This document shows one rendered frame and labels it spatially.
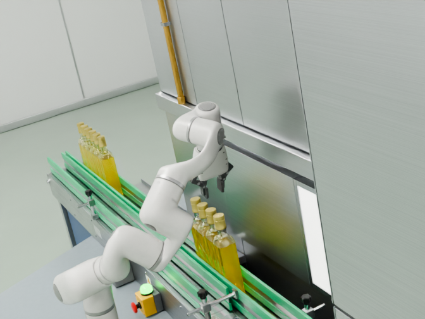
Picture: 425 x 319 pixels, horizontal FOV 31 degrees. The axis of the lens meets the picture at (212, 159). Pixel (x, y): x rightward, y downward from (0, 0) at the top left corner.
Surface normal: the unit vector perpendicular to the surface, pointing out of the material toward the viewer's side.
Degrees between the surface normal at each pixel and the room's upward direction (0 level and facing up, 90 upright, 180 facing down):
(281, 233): 90
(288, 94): 90
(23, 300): 0
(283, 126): 90
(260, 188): 90
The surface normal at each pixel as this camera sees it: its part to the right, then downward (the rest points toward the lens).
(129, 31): 0.45, 0.24
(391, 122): -0.87, 0.32
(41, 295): -0.18, -0.92
